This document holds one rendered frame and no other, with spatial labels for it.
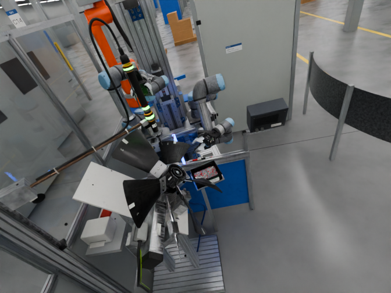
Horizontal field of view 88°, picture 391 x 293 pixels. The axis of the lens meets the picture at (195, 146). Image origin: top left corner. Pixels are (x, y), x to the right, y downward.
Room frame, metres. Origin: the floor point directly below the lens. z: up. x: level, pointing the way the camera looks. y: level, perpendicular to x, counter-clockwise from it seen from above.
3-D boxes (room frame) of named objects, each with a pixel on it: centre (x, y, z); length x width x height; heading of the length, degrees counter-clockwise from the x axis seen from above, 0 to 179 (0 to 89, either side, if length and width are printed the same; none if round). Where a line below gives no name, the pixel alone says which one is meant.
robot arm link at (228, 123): (1.20, -0.26, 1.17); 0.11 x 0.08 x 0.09; 119
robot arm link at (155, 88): (1.32, 0.18, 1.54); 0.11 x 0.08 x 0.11; 133
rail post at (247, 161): (1.22, -0.39, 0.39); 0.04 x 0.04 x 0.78; 83
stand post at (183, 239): (0.81, 0.30, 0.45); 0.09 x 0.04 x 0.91; 173
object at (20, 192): (0.64, 0.73, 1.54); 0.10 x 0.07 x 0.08; 118
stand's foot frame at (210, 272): (0.82, 0.39, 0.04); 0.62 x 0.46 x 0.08; 83
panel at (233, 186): (1.28, 0.03, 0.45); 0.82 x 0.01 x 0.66; 83
